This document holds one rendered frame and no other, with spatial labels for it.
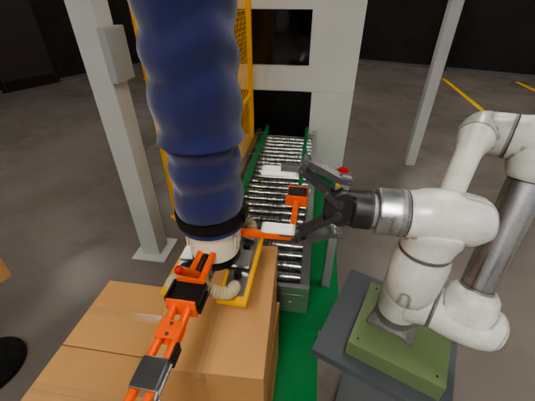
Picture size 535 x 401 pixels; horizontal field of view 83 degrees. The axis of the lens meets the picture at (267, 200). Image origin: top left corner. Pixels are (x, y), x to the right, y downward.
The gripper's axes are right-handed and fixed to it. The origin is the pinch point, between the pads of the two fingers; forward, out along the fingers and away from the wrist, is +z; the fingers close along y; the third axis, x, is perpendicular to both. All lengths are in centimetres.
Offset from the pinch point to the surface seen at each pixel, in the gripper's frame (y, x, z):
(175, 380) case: 71, -5, 29
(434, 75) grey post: 39, 344, -139
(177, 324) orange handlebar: 34.2, -7.9, 21.0
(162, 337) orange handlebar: 34.3, -11.8, 23.2
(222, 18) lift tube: -30.0, 21.0, 13.0
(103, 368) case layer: 104, 9, 75
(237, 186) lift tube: 12.7, 24.8, 12.7
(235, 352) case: 64, 4, 11
